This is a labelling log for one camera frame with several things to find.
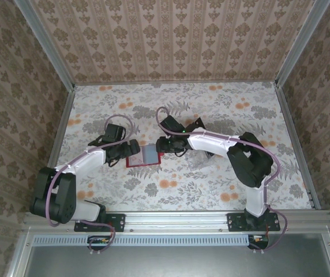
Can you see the aluminium mounting rail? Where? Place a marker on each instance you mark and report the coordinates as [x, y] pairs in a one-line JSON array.
[[176, 222]]

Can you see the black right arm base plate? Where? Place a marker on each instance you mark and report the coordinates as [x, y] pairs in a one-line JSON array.
[[234, 222]]

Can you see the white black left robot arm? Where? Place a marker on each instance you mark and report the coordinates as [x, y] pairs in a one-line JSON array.
[[87, 161]]

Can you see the aluminium side rail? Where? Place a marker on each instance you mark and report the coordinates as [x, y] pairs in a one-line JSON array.
[[60, 130], [296, 144]]

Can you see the grey metal panel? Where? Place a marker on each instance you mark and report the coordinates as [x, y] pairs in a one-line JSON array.
[[176, 262]]

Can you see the aluminium frame post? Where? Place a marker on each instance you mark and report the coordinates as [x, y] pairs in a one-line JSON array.
[[48, 43], [300, 43]]

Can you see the pink white VIP card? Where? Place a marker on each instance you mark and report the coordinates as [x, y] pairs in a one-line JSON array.
[[136, 161]]

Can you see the black controller board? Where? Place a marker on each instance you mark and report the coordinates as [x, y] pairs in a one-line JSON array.
[[261, 242], [98, 243]]

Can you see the floral table cover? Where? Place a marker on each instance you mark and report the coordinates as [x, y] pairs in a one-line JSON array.
[[211, 98]]

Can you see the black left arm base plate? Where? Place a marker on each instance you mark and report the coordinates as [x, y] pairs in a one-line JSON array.
[[119, 222]]

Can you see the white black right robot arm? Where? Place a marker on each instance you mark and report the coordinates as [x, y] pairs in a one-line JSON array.
[[208, 142]]

